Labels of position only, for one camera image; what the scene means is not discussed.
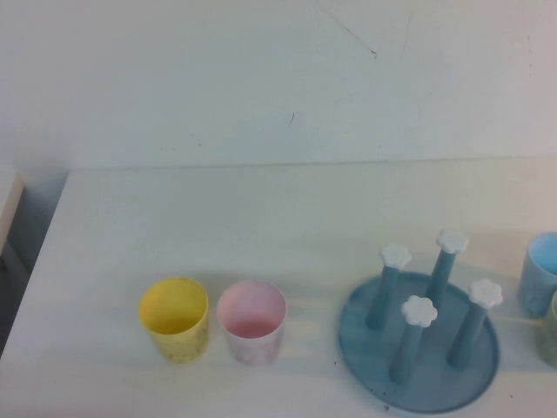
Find pale green plastic cup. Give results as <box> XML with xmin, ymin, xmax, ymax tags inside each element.
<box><xmin>538</xmin><ymin>290</ymin><xmax>557</xmax><ymax>371</ymax></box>

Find pink plastic cup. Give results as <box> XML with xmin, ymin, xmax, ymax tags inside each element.
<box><xmin>216</xmin><ymin>280</ymin><xmax>288</xmax><ymax>367</ymax></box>

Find yellow plastic cup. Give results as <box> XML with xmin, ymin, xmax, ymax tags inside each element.
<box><xmin>138</xmin><ymin>277</ymin><xmax>210</xmax><ymax>364</ymax></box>

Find blue cup stand white caps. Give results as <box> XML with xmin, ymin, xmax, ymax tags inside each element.
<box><xmin>338</xmin><ymin>230</ymin><xmax>505</xmax><ymax>415</ymax></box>

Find light blue plastic cup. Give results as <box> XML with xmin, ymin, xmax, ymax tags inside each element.
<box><xmin>517</xmin><ymin>232</ymin><xmax>557</xmax><ymax>318</ymax></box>

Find beige wooden board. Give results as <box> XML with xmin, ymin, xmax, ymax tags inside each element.
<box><xmin>0</xmin><ymin>172</ymin><xmax>26</xmax><ymax>262</ymax></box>

